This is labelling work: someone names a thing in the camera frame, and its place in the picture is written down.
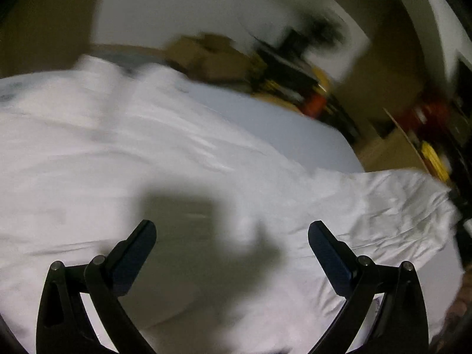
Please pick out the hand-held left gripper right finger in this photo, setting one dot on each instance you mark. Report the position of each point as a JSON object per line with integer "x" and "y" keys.
{"x": 333, "y": 261}

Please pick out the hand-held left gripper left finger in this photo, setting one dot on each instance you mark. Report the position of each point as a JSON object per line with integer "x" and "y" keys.
{"x": 129, "y": 261}

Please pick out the white large shirt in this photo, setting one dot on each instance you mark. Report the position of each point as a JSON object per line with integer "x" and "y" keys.
{"x": 147, "y": 147}

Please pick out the open cardboard box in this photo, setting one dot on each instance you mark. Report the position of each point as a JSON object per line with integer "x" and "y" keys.
{"x": 402, "y": 143}

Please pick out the yellow object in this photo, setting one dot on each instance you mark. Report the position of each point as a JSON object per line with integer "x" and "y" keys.
{"x": 435, "y": 158}

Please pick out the red object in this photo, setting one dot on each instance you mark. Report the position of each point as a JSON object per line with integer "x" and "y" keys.
{"x": 427, "y": 114}

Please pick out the black and yellow equipment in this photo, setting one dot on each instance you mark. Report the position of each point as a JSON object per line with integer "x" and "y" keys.
{"x": 295, "y": 70}

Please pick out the brown cardboard box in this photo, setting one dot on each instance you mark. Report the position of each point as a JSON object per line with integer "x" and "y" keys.
{"x": 206, "y": 57}

